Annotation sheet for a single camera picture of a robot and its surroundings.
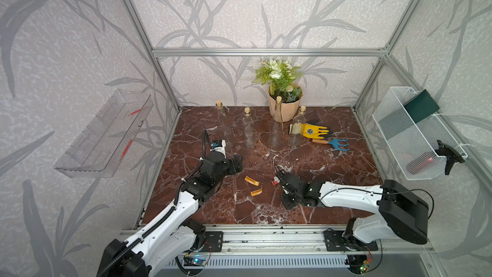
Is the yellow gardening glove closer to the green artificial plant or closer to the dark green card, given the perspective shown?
the green artificial plant

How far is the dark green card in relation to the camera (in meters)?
0.70

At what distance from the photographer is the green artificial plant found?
96cm

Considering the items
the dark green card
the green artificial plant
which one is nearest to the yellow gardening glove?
the green artificial plant

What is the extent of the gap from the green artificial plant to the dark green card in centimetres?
50
